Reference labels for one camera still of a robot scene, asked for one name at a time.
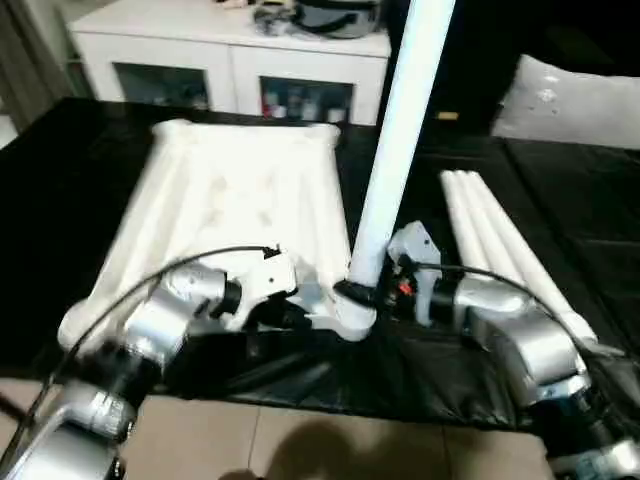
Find white plastic table top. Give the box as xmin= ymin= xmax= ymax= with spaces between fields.
xmin=58 ymin=120 xmax=379 ymax=347

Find white plastic table leg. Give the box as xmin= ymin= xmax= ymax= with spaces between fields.
xmin=440 ymin=170 xmax=506 ymax=276
xmin=455 ymin=170 xmax=561 ymax=316
xmin=470 ymin=171 xmax=601 ymax=347
xmin=334 ymin=0 xmax=457 ymax=343

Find black table mat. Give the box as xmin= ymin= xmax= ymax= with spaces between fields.
xmin=0 ymin=98 xmax=640 ymax=431

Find white glass-door cabinet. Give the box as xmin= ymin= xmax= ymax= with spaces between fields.
xmin=68 ymin=0 xmax=393 ymax=127

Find grey cushion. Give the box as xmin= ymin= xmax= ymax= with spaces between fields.
xmin=490 ymin=54 xmax=640 ymax=152

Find dark items on cabinet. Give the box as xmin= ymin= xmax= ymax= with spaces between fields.
xmin=250 ymin=0 xmax=383 ymax=40

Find grey curtain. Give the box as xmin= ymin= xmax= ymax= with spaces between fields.
xmin=0 ymin=0 xmax=79 ymax=133

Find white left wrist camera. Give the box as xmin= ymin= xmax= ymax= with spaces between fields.
xmin=232 ymin=245 xmax=303 ymax=329

